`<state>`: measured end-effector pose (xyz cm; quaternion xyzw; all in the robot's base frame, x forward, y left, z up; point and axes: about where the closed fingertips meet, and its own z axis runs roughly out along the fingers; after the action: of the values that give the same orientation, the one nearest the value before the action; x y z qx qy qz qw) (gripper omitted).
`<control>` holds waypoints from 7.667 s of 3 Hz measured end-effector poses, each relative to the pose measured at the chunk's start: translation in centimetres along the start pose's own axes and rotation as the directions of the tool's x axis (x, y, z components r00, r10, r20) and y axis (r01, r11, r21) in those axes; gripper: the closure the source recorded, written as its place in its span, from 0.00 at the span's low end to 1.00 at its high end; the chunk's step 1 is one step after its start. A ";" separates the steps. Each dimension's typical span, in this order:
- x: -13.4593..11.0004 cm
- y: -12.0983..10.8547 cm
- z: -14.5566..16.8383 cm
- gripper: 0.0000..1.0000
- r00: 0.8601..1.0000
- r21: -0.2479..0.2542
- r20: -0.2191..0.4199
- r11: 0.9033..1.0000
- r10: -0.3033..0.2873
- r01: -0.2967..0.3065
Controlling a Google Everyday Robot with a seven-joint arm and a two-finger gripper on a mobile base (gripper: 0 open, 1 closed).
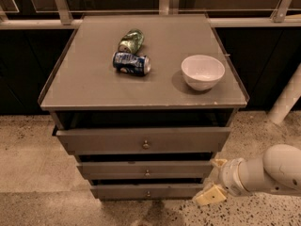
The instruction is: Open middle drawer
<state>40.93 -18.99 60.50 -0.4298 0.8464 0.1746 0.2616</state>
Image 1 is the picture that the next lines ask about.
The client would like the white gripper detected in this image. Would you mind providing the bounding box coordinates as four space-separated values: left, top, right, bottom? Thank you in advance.
193 158 250 206

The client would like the grey drawer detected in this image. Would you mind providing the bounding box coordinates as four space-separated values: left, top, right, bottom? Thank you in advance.
55 127 230 155
77 161 212 180
90 184 203 201

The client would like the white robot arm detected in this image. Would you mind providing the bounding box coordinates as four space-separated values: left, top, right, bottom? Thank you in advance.
193 144 301 205

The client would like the grey bottom drawer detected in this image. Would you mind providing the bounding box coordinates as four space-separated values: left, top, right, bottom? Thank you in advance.
90 184 203 201

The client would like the grey top drawer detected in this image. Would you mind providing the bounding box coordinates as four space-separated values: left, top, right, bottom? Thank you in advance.
55 127 230 155

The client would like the grey drawer cabinet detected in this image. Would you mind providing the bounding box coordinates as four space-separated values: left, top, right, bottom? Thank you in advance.
39 15 248 186

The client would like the white bowl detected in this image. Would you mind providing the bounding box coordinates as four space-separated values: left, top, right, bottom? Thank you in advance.
181 55 226 91

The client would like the white diagonal pole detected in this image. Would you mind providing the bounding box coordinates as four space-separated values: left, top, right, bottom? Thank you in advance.
268 63 301 124

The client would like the blue soda can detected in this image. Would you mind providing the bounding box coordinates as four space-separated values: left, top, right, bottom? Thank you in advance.
112 52 151 76

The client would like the green soda can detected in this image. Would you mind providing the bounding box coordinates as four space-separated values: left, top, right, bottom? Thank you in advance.
119 29 144 54

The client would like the metal window railing frame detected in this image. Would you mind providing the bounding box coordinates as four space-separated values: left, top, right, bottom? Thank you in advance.
0 0 301 29

